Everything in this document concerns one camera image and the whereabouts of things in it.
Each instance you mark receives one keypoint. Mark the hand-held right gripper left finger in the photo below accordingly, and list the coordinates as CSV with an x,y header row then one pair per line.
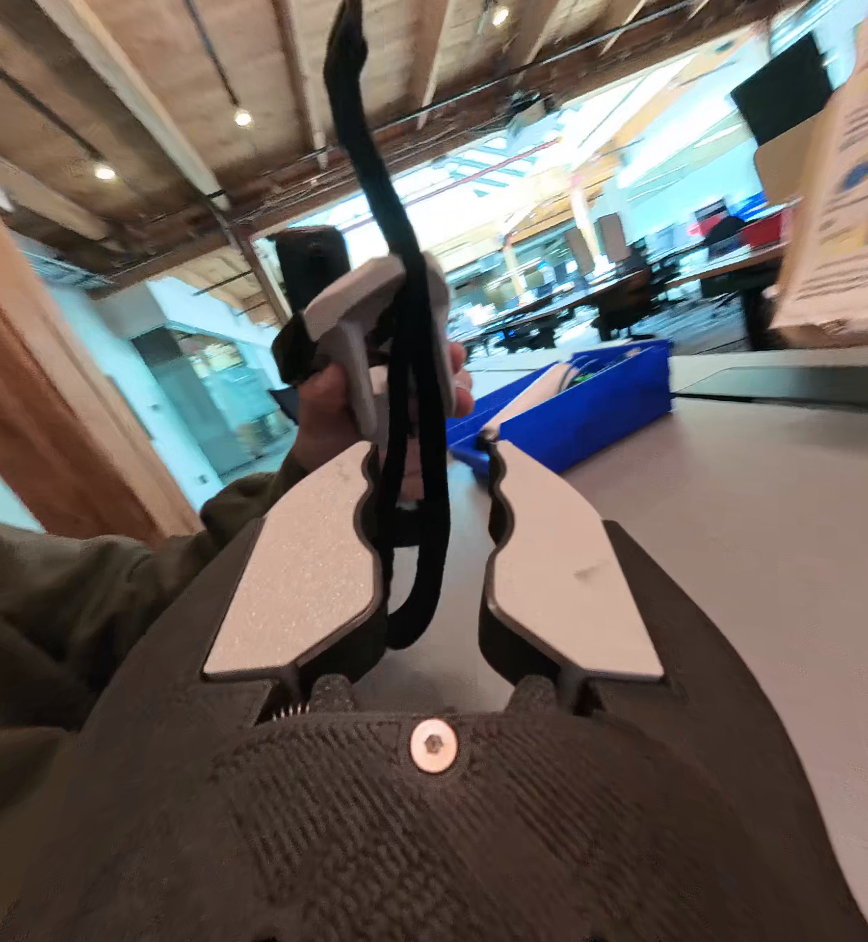
x,y
301,589

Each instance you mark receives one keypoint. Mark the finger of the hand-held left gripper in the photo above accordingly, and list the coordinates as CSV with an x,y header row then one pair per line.
x,y
353,294
441,331

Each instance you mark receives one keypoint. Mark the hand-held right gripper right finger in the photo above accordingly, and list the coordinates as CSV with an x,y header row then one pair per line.
x,y
573,589

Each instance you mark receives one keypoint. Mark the blue plastic bin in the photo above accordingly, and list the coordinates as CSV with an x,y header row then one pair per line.
x,y
596,419

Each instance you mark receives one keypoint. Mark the person's left forearm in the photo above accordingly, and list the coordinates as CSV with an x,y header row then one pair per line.
x,y
73,603

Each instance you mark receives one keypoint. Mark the person's left hand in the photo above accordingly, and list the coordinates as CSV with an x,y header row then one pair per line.
x,y
320,419

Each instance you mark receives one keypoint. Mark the round ceiling spotlight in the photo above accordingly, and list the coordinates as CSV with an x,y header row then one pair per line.
x,y
242,116
104,173

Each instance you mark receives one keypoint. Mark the glass partition door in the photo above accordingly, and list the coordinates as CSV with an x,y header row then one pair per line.
x,y
205,397

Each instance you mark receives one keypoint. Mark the wide wooden column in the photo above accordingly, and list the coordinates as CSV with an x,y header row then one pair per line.
x,y
51,383

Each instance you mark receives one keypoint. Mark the long wooden desk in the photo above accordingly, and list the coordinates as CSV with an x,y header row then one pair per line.
x,y
743,259

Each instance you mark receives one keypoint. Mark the brown backing board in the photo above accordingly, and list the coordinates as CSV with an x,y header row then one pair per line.
x,y
838,332

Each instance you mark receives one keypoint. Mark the beige cardboard panel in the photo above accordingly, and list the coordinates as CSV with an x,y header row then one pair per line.
x,y
791,169

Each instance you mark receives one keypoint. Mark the black tilted panel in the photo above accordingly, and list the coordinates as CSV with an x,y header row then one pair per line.
x,y
776,88

